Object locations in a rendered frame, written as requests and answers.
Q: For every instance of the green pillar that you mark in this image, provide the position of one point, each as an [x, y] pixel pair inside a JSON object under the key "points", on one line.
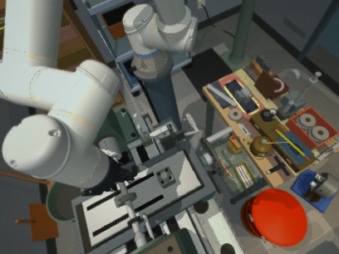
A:
{"points": [[245, 25]]}

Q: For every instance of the dark spoked handwheel crank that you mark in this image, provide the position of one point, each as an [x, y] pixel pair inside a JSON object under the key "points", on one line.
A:
{"points": [[212, 157]]}

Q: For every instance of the yellow-edged box of bits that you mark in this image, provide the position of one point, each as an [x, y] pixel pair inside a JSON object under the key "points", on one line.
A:
{"points": [[245, 175]]}

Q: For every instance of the grey indicator stand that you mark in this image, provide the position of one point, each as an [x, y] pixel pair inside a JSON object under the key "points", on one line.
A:
{"points": [[293, 101]]}

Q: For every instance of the grey metal block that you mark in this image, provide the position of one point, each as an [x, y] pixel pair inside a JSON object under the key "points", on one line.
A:
{"points": [[243, 94]]}

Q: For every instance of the grey block rack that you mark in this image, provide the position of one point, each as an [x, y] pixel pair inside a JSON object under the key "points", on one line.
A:
{"points": [[263, 62]]}

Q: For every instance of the orange screwdriver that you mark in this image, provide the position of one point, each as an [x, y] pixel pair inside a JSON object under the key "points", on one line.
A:
{"points": [[225, 166]]}

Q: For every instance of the grey square block with holes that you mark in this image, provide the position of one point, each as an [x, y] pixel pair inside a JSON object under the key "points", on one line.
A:
{"points": [[165, 177]]}

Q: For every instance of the black tee wrench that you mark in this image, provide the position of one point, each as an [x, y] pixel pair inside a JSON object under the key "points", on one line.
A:
{"points": [[279, 167]]}

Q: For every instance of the brown wooden shelf unit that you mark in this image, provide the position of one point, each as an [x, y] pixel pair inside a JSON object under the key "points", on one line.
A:
{"points": [[73, 49]]}

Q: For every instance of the green glass tray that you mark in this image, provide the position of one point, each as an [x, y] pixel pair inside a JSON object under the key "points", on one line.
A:
{"points": [[228, 182]]}

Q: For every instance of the grey flat file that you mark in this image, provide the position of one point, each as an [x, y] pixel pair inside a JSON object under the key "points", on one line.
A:
{"points": [[221, 94]]}

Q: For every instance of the brass oil can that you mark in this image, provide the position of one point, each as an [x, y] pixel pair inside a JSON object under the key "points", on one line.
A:
{"points": [[259, 146]]}

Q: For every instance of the orange bin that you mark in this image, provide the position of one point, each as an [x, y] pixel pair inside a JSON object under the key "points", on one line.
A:
{"points": [[115, 27]]}

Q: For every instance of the red and yellow tray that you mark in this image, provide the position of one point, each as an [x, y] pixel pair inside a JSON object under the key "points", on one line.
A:
{"points": [[229, 81]]}

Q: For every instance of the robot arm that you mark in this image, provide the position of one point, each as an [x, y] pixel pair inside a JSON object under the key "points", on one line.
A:
{"points": [[69, 99]]}

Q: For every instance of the grey lathe chuck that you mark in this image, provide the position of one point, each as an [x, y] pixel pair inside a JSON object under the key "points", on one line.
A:
{"points": [[325, 185]]}

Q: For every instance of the black floor mat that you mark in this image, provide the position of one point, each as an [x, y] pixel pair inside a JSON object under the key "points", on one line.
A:
{"points": [[206, 69]]}

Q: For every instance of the yellow pencil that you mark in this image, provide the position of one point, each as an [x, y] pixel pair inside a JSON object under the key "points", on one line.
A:
{"points": [[290, 144]]}

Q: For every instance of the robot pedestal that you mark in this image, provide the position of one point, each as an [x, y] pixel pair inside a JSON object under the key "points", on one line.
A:
{"points": [[162, 102]]}

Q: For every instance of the red open tray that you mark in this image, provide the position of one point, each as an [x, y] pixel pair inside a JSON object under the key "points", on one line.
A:
{"points": [[293, 134]]}

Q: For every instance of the red book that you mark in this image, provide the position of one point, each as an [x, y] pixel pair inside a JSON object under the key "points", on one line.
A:
{"points": [[282, 88]]}

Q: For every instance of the white spindle nose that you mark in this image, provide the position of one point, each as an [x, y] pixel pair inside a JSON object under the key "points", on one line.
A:
{"points": [[109, 148]]}

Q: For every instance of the black dial gauge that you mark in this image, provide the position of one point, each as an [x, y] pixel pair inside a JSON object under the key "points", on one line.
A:
{"points": [[268, 115]]}

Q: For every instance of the wooden bench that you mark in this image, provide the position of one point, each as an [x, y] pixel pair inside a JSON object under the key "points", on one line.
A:
{"points": [[260, 166]]}

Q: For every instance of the orange box with red button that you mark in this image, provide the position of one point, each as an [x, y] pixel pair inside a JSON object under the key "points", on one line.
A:
{"points": [[234, 145]]}

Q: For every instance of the dark blue cabinet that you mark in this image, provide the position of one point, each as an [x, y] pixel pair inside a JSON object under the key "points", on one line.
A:
{"points": [[324, 47]]}

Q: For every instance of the blue notebook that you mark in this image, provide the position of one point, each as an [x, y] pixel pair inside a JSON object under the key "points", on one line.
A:
{"points": [[300, 156]]}

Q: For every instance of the white wall outlet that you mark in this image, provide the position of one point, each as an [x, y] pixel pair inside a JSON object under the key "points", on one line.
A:
{"points": [[201, 3]]}

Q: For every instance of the grey cylinder barrel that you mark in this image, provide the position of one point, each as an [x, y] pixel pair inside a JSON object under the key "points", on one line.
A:
{"points": [[220, 135]]}

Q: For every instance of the brown box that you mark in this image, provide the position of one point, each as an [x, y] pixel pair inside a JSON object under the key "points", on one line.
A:
{"points": [[266, 84]]}

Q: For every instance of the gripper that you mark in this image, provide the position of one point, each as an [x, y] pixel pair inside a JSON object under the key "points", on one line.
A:
{"points": [[117, 171]]}

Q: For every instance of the grey-blue shelf unit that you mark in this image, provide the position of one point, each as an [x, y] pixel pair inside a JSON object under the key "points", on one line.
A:
{"points": [[110, 0]]}

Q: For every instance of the orange-brown board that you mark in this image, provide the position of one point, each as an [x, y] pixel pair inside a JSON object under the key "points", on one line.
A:
{"points": [[41, 224]]}

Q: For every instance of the blue bin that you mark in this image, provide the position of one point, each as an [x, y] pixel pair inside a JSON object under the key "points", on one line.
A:
{"points": [[130, 76]]}

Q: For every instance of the grey disc with brown centre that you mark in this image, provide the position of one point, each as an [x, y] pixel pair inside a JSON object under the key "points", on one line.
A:
{"points": [[306, 121], [320, 133]]}

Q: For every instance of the blue mat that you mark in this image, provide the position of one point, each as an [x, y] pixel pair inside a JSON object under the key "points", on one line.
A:
{"points": [[302, 181]]}

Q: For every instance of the green round bin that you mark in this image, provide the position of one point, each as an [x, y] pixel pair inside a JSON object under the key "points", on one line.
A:
{"points": [[54, 204]]}

